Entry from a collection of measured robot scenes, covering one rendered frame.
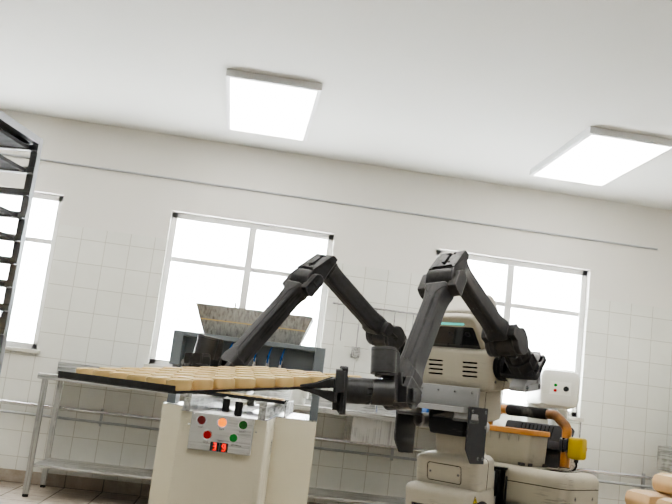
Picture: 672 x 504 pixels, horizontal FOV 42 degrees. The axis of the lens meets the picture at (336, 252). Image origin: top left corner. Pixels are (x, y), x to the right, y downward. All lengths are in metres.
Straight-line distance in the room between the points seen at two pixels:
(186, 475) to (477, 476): 1.27
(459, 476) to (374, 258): 5.02
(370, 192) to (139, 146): 2.02
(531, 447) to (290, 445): 1.52
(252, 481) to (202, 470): 0.20
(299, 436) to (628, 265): 4.75
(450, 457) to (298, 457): 1.53
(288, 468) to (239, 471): 0.71
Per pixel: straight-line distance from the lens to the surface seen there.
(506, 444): 2.96
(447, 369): 2.72
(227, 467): 3.47
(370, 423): 6.86
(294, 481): 4.15
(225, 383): 1.78
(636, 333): 8.22
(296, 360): 4.22
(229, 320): 4.22
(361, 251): 7.56
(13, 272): 3.58
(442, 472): 2.73
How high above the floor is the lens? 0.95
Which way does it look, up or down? 9 degrees up
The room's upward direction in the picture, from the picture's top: 7 degrees clockwise
